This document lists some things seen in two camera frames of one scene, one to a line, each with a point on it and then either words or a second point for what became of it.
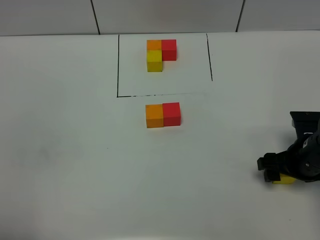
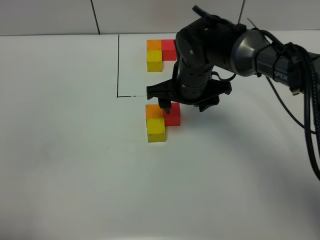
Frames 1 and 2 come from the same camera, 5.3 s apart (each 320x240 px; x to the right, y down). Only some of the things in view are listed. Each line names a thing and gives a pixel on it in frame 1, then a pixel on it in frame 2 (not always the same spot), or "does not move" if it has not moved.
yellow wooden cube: x=285 y=179 → x=155 y=125
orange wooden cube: x=154 y=116 does not move
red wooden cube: x=171 y=115 does not move
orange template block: x=154 y=45 does not move
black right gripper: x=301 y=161 → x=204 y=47
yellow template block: x=154 y=61 does not move
